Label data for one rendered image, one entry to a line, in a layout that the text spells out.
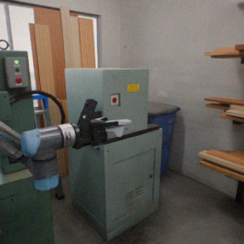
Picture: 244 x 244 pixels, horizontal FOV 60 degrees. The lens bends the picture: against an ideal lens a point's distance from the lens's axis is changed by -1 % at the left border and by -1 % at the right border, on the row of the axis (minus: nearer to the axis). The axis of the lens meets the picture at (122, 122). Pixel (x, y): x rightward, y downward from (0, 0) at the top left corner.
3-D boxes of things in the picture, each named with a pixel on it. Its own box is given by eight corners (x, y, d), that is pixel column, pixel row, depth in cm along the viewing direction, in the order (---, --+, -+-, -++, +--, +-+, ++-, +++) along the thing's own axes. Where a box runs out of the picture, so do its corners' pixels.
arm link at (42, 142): (21, 155, 64) (17, 128, 62) (55, 146, 71) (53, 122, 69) (28, 164, 58) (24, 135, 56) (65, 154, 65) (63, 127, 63)
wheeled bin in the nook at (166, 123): (115, 172, 294) (115, 103, 269) (142, 160, 329) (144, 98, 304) (151, 191, 248) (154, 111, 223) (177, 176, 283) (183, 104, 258)
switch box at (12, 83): (7, 87, 117) (3, 57, 113) (26, 86, 123) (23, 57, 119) (9, 87, 113) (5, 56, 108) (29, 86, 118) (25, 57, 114)
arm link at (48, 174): (50, 173, 76) (48, 145, 73) (63, 187, 67) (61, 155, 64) (28, 181, 71) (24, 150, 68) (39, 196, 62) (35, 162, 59)
